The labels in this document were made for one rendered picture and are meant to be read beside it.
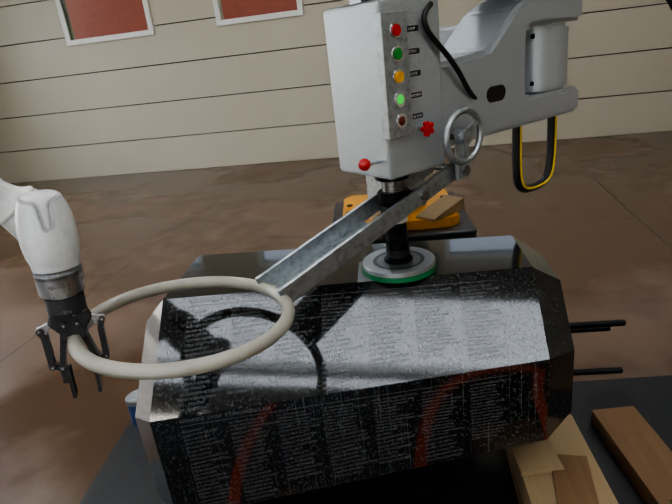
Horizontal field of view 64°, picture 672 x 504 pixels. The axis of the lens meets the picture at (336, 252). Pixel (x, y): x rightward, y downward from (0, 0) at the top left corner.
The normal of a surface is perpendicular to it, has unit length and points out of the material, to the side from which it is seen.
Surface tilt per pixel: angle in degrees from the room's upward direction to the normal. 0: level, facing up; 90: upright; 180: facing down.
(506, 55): 90
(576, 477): 0
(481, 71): 90
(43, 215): 76
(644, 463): 0
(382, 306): 45
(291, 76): 90
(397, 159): 90
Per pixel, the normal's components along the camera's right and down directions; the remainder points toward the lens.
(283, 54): -0.16, 0.37
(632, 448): -0.11, -0.93
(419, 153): 0.60, 0.22
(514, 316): -0.11, -0.40
